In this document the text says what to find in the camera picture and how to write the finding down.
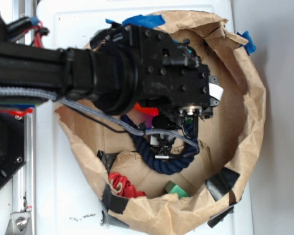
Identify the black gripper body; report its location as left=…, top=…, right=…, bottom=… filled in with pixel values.
left=105, top=24, right=224, bottom=120

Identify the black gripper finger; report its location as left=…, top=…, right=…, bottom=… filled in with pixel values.
left=152, top=115, right=181, bottom=130

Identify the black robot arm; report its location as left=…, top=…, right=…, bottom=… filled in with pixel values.
left=0, top=16, right=223, bottom=118

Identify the blue tape strip top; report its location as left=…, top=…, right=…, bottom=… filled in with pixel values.
left=105, top=14, right=166, bottom=30

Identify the blue tape strip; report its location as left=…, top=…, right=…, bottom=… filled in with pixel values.
left=105, top=14, right=166, bottom=30
left=237, top=31, right=257, bottom=55

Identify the black tape piece inner left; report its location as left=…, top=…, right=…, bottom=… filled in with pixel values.
left=97, top=150, right=119, bottom=173

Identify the green wooden block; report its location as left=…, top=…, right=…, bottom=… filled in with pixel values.
left=164, top=181, right=190, bottom=198

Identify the red crumpled cloth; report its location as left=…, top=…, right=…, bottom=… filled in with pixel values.
left=108, top=173, right=147, bottom=198

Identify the brown paper bag bin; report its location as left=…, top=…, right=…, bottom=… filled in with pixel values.
left=56, top=10, right=266, bottom=235

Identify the black tape piece bottom right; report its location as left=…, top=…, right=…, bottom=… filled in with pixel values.
left=205, top=167, right=240, bottom=202

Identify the blue tape strip right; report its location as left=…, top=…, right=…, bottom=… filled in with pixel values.
left=237, top=31, right=257, bottom=55

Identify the black tape piece bottom left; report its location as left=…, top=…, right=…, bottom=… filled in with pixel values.
left=102, top=184, right=129, bottom=214

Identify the black tape piece lower right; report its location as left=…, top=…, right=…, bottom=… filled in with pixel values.
left=207, top=206, right=234, bottom=228

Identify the dark blue twisted rope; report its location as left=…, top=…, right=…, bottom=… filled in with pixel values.
left=120, top=115, right=200, bottom=175

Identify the red wire bundle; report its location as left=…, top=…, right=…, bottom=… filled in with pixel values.
left=0, top=2, right=49, bottom=48

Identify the aluminium extrusion rail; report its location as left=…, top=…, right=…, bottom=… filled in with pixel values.
left=12, top=0, right=38, bottom=212

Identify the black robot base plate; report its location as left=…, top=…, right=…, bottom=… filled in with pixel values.
left=0, top=112, right=25, bottom=190

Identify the grey braided cable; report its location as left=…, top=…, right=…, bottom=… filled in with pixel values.
left=0, top=86, right=200, bottom=157

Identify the metal corner bracket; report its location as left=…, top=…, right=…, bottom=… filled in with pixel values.
left=5, top=211, right=33, bottom=235

